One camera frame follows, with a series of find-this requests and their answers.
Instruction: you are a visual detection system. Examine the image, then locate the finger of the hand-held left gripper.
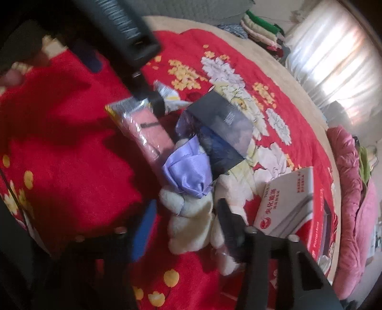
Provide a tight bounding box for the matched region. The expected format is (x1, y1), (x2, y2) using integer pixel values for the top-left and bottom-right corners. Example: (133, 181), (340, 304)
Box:
(127, 67), (166, 117)
(73, 40), (102, 75)

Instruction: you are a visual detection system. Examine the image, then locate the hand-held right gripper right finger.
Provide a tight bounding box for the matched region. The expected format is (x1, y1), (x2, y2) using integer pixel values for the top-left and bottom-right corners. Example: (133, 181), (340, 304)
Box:
(216, 198), (344, 310)

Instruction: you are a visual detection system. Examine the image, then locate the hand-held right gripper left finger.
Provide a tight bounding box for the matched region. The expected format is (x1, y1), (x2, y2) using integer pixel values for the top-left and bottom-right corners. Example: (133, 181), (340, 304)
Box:
(45, 200), (158, 310)

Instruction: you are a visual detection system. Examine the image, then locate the white plush toy purple satin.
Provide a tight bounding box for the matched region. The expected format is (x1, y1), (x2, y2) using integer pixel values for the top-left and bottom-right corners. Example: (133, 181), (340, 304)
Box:
(158, 135), (249, 276)

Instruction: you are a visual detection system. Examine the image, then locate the pink cloth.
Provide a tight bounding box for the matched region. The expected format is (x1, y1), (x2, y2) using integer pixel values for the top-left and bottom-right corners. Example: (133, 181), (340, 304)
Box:
(104, 98), (176, 176)

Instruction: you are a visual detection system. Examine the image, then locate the person's left hand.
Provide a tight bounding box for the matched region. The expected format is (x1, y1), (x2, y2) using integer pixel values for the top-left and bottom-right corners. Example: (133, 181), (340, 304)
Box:
(0, 51), (52, 88)

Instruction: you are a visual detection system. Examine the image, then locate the yellow white snack packet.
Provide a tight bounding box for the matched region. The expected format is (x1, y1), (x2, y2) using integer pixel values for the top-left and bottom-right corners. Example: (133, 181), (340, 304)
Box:
(153, 80), (193, 115)

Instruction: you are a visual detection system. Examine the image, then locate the white box red label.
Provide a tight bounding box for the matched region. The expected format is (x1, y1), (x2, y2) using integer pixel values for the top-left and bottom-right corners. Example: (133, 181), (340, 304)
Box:
(253, 166), (314, 239)

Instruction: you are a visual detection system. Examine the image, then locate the grey quilted headboard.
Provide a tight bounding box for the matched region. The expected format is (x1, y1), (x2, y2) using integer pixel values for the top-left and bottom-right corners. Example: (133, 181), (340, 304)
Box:
(140, 0), (254, 29)

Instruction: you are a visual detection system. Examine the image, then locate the blue box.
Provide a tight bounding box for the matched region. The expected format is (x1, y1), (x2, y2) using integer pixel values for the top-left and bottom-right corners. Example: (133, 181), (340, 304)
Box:
(176, 91), (254, 181)

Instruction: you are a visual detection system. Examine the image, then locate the red floral blanket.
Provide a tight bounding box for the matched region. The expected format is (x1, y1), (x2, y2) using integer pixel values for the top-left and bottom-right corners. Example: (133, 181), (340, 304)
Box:
(0, 30), (341, 310)

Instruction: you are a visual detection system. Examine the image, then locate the blue patterned cloth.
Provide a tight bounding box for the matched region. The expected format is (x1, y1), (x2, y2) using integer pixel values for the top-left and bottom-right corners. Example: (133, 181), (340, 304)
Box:
(218, 24), (249, 40)

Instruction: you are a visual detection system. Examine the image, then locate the pink quilt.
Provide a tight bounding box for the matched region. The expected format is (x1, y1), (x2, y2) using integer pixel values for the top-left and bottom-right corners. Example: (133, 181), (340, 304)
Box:
(326, 126), (381, 300)

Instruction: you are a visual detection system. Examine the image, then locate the stack of folded clothes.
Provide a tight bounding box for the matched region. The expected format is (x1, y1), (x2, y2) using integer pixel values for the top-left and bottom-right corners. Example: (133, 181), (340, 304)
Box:
(240, 10), (288, 60)

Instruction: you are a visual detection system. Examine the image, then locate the green cloth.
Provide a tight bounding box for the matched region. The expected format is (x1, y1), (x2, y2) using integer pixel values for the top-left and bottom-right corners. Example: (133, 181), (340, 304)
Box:
(358, 145), (371, 185)

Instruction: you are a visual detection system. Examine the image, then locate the grey chair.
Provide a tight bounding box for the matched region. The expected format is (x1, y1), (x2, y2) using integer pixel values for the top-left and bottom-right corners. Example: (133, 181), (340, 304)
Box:
(325, 101), (354, 127)

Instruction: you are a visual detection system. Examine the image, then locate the white curtain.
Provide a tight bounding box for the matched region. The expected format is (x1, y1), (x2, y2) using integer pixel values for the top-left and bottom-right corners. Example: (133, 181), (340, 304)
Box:
(283, 1), (382, 117)

